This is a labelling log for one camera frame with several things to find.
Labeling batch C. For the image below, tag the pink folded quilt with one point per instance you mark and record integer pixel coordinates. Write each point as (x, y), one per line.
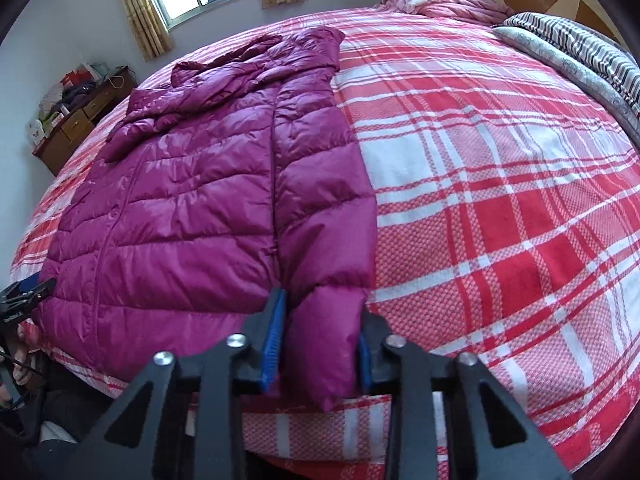
(450, 7)

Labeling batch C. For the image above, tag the pile of dark clothes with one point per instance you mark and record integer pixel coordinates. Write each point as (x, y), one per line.
(77, 95)

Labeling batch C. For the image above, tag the magenta puffer jacket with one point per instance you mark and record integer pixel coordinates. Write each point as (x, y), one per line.
(190, 200)

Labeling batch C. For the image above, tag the red gift box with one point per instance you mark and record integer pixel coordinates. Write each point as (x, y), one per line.
(76, 76)

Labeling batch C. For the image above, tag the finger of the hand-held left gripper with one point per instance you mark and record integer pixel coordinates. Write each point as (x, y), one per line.
(32, 291)

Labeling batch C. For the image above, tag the black striped pillow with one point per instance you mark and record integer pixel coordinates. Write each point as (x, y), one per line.
(590, 45)

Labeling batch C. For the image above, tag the red plaid bed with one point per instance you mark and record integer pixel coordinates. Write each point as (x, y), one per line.
(500, 210)

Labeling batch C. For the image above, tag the person's left hand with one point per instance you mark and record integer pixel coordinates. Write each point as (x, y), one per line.
(25, 360)

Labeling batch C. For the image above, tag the grey floral pillow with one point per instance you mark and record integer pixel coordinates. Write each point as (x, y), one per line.
(575, 82)

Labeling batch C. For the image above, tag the brown wooden desk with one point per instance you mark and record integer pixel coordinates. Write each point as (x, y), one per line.
(75, 130)

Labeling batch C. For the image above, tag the green cloth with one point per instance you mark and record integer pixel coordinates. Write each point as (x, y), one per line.
(48, 117)

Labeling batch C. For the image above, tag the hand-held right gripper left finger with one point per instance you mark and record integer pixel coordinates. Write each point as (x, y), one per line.
(272, 340)

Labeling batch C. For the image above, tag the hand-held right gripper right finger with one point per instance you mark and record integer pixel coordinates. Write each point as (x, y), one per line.
(364, 360)

